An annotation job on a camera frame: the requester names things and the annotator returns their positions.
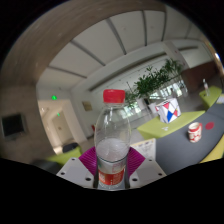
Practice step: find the red and white mug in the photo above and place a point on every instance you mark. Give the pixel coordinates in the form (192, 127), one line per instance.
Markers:
(194, 132)

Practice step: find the red blue white cube box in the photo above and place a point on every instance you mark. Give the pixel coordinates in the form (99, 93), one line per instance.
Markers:
(168, 110)

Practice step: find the dark grey chair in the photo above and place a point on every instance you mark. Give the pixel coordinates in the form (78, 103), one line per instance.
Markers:
(43, 165)

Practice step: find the black wall monitor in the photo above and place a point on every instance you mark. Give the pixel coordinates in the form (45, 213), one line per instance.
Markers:
(13, 126)

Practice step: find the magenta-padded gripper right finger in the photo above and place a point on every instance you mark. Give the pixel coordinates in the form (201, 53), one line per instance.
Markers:
(146, 171)

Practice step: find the black backpack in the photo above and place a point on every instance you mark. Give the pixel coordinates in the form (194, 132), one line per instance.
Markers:
(70, 147)

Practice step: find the green exit sign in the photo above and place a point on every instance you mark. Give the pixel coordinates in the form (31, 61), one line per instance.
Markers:
(53, 97)
(58, 114)

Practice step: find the framed wall picture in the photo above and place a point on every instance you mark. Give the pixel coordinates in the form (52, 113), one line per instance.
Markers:
(87, 106)

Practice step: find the small green low table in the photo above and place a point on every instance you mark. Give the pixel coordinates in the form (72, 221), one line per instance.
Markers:
(211, 96)

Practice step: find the large green low table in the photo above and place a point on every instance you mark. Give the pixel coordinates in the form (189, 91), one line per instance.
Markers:
(153, 128)

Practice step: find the flat round red coaster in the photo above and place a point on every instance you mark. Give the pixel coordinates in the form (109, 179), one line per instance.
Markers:
(209, 125)

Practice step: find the green armchair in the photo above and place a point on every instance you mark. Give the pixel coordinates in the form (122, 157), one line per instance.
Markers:
(66, 156)

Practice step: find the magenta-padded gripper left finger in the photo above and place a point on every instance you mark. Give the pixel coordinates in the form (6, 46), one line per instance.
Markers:
(75, 171)

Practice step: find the group of potted plants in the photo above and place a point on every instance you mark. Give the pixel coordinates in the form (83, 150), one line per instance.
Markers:
(153, 80)

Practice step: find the clear red-capped water bottle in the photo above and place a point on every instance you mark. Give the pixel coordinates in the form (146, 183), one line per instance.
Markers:
(112, 150)

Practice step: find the yellow and white leaflet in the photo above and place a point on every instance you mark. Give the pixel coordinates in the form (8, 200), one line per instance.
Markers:
(221, 99)

